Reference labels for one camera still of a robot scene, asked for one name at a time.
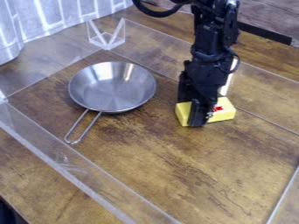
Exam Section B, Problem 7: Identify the white sheer curtain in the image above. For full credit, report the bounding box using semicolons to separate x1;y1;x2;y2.
0;0;134;66

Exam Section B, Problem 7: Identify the clear acrylic enclosure wall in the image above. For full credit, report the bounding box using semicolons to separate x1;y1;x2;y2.
0;19;299;224

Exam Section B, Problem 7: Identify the yellow butter block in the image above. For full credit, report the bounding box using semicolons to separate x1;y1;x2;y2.
175;97;237;127

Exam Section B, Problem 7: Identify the silver frying pan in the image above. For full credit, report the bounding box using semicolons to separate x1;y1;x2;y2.
64;61;157;144

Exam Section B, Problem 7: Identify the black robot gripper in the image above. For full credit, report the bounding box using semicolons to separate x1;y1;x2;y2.
178;23;238;127

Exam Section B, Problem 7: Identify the black bar on table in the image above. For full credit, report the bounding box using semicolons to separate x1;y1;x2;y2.
238;22;293;46

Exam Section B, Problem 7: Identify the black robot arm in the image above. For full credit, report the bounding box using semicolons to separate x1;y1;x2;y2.
132;0;241;127

